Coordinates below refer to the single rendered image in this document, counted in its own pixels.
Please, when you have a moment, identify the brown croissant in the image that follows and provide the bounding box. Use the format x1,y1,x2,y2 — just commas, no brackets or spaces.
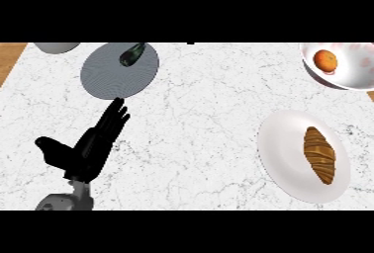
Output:
303,126,337,186

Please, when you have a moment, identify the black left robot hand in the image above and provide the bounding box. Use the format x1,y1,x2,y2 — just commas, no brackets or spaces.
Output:
34,97,132,184

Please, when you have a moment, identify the white oval plate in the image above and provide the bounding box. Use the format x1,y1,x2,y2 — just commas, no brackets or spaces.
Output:
258,110,352,205

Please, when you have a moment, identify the white bowl with pink spots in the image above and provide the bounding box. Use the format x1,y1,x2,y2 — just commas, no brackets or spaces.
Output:
300,42,374,92

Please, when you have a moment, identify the orange fruit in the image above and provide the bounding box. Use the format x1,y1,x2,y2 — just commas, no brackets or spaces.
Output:
312,48,339,72

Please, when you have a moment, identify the pale grey bowl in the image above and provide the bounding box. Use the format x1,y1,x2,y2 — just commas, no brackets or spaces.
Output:
33,42,82,55

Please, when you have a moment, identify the grey round plate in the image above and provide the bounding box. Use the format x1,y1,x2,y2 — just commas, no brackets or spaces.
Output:
79,42,162,100

